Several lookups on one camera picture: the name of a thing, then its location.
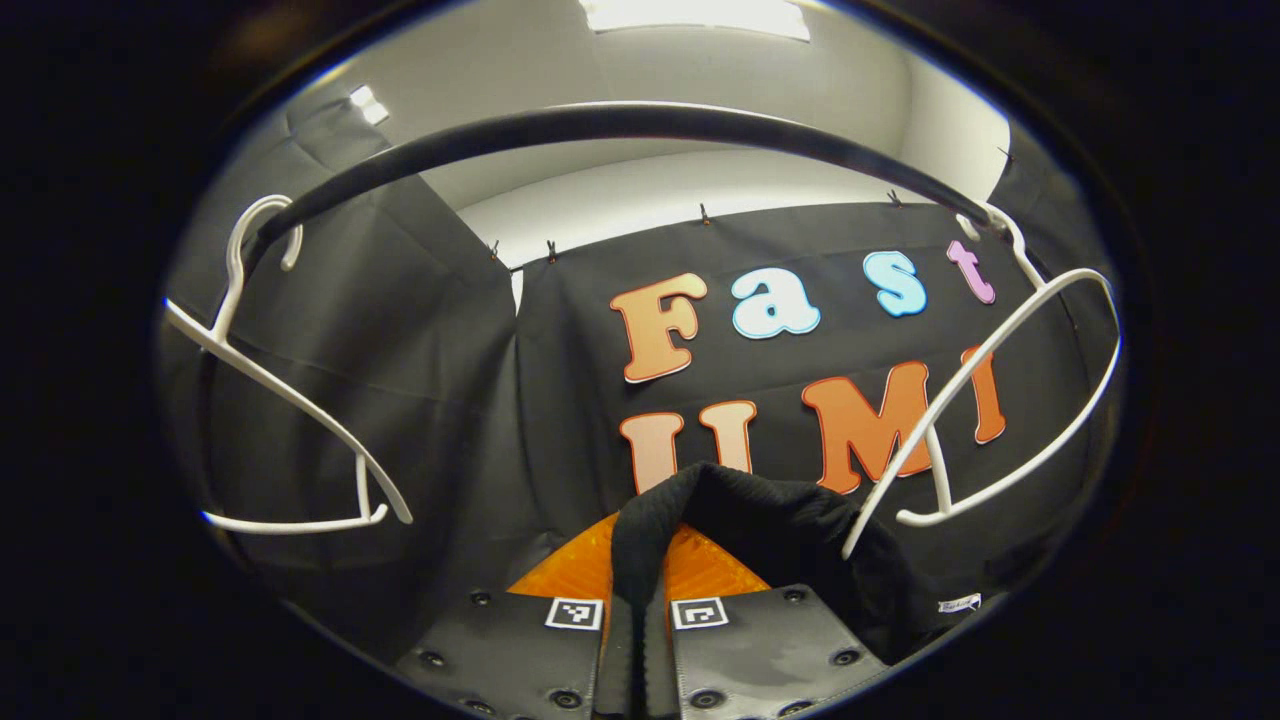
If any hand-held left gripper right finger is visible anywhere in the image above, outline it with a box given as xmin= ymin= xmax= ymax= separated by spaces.
xmin=645 ymin=520 xmax=891 ymax=720

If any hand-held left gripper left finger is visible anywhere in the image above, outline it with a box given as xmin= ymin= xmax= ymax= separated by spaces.
xmin=395 ymin=512 xmax=641 ymax=720

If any black knit jacket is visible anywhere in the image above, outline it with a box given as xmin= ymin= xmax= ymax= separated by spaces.
xmin=610 ymin=460 xmax=986 ymax=666

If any white plastic hanger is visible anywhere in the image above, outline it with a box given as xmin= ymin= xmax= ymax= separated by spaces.
xmin=163 ymin=195 xmax=414 ymax=536
xmin=840 ymin=205 xmax=1123 ymax=561

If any black backdrop cloth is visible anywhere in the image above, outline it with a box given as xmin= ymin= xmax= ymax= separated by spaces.
xmin=160 ymin=95 xmax=1126 ymax=661

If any large ceiling light panel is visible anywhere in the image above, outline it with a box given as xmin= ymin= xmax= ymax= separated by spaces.
xmin=580 ymin=0 xmax=811 ymax=43

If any black clothes rail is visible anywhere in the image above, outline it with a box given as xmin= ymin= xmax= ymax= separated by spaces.
xmin=190 ymin=100 xmax=1006 ymax=541

